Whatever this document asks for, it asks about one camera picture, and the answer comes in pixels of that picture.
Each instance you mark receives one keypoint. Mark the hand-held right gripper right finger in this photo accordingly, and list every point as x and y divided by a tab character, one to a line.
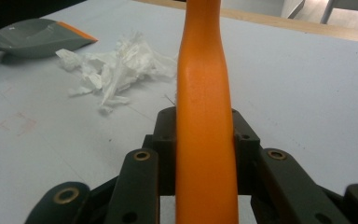
245	140

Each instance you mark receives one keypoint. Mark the grey dustpan with orange edge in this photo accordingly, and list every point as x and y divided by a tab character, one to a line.
34	39

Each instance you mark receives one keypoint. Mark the metal stand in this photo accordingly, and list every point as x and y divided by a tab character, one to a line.
331	11

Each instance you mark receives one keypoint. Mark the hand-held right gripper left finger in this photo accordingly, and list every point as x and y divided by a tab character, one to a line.
164	137

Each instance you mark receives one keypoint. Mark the white tissue paper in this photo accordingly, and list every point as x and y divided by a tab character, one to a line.
118	70

